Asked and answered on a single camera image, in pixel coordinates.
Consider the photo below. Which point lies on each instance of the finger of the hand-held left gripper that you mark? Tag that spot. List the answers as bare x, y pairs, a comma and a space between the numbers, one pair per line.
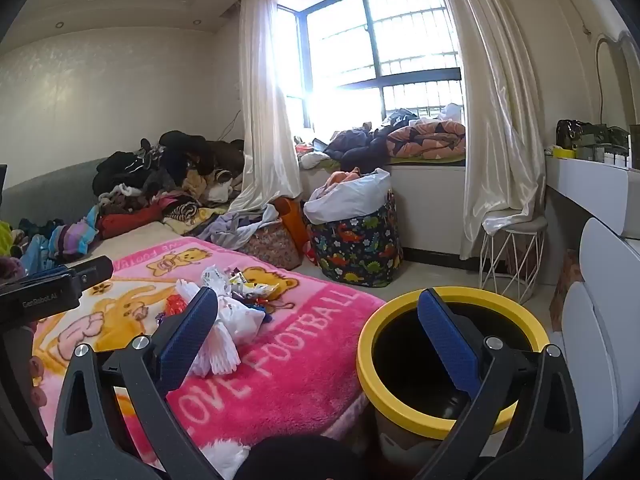
92, 270
47, 274

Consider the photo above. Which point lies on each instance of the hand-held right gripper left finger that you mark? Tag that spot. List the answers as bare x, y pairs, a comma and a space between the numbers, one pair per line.
182, 345

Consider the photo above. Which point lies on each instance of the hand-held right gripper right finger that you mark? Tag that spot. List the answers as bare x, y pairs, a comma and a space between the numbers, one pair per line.
450, 340

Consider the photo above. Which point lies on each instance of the purple candy wrapper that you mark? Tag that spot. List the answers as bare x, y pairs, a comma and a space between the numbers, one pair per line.
160, 317

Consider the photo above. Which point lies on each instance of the red shiny candy wrapper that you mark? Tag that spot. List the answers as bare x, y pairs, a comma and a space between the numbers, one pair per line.
176, 305

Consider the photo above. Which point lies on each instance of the yellow-rimmed black bin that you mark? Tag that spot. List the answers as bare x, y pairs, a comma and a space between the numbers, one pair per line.
475, 294

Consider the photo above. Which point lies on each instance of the white plastic bag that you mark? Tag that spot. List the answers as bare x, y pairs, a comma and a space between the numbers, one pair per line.
245, 320

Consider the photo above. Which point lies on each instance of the white printed wrapper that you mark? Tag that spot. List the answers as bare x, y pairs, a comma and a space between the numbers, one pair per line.
215, 277

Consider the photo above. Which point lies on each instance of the blue wrapper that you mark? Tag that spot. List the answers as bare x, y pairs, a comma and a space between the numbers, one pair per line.
266, 315

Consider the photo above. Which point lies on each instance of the yellow green snack wrapper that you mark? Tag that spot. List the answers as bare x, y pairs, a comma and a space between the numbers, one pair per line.
260, 290

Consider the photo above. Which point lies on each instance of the bed with beige sheet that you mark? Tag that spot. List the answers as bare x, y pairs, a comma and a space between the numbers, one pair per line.
135, 240

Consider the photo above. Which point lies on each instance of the grey bed headboard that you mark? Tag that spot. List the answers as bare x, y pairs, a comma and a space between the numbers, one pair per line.
45, 185

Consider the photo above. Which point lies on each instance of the pink bear print blanket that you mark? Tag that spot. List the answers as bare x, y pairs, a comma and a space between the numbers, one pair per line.
300, 360

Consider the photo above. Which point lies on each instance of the pile of clothes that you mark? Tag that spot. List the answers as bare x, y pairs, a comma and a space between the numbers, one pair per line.
165, 175

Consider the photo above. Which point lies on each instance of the white fluffy cloth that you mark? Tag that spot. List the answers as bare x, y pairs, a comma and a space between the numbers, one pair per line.
225, 460

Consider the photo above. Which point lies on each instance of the dinosaur print fabric basket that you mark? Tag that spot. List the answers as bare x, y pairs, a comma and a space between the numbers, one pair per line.
357, 250

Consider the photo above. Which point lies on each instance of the lavender cloth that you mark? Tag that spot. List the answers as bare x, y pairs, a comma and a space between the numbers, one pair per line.
235, 225

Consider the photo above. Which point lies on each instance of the floral fabric bag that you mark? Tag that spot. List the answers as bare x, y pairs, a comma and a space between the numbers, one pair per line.
270, 247

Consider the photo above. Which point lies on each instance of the white rounded drawer cabinet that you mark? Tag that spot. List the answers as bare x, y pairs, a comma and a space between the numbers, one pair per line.
595, 310

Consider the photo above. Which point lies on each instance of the dark cloth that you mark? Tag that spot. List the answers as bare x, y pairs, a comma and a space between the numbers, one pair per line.
300, 460

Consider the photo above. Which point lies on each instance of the orange paper bag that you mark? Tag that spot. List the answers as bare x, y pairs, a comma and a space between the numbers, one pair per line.
292, 220

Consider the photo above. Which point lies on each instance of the large white bag in basket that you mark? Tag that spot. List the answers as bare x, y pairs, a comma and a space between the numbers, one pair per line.
350, 197

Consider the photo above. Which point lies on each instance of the green sill mat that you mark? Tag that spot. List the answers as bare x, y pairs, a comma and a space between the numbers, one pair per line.
430, 160

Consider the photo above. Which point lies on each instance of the orange cloth in basket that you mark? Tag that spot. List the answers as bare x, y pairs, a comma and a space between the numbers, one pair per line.
342, 176

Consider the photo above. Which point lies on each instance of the orange patterned quilt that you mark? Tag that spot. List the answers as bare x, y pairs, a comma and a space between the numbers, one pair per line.
430, 137

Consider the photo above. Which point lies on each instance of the white vanity desk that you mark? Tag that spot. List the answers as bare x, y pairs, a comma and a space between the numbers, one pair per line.
590, 185

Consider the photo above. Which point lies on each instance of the dark jacket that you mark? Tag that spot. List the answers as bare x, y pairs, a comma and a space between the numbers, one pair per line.
355, 145

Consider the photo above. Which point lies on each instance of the yellow box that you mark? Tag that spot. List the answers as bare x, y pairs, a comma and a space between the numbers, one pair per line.
562, 152

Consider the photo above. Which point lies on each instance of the white cloth on sill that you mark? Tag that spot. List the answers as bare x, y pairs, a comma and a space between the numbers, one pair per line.
315, 160

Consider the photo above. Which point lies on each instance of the cream curtain beside stool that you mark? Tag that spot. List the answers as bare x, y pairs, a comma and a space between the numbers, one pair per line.
490, 110

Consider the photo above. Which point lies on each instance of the cream curtain beside bed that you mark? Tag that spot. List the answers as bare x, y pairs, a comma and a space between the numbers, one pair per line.
265, 110

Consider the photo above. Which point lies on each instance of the dark framed window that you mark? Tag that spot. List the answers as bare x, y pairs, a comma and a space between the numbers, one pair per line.
420, 77

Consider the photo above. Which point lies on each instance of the vanity mirror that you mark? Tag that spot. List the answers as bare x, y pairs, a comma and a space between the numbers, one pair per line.
617, 85

